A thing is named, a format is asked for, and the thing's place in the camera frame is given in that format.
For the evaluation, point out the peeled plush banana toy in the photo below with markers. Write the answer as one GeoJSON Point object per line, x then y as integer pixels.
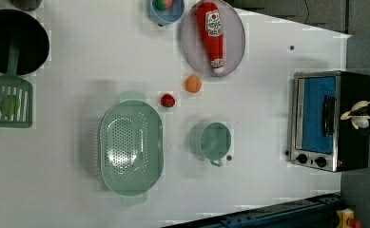
{"type": "Point", "coordinates": [357, 121]}

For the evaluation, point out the black and silver toaster oven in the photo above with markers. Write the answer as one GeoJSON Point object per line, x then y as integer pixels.
{"type": "Point", "coordinates": [320, 137]}

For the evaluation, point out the orange toy fruit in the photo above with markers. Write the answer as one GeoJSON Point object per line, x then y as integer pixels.
{"type": "Point", "coordinates": [193, 84]}

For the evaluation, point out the red plush ketchup bottle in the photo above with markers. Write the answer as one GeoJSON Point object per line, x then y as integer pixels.
{"type": "Point", "coordinates": [211, 30]}

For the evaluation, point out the small red strawberry toy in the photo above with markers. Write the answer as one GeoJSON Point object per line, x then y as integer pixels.
{"type": "Point", "coordinates": [167, 100]}

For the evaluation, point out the blue bowl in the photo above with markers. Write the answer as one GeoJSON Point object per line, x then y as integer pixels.
{"type": "Point", "coordinates": [167, 17]}

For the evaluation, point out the strawberry toy in bowl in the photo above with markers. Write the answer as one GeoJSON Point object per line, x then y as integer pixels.
{"type": "Point", "coordinates": [163, 5]}

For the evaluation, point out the green perforated colander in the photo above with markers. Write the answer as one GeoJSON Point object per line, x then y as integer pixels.
{"type": "Point", "coordinates": [131, 147]}

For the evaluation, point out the green toy under spatula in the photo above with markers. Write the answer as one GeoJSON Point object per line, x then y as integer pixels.
{"type": "Point", "coordinates": [9, 106]}

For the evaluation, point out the dark grey pot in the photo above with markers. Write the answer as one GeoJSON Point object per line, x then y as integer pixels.
{"type": "Point", "coordinates": [27, 5]}

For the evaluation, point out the green slotted spatula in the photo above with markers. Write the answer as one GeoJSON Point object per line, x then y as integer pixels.
{"type": "Point", "coordinates": [16, 94]}

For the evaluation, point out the black round pan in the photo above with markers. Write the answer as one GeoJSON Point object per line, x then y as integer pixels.
{"type": "Point", "coordinates": [33, 41]}

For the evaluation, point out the blue metal frame rail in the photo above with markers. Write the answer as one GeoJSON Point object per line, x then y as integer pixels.
{"type": "Point", "coordinates": [316, 212]}

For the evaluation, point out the green cup with handle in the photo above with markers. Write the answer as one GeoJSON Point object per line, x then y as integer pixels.
{"type": "Point", "coordinates": [212, 141]}

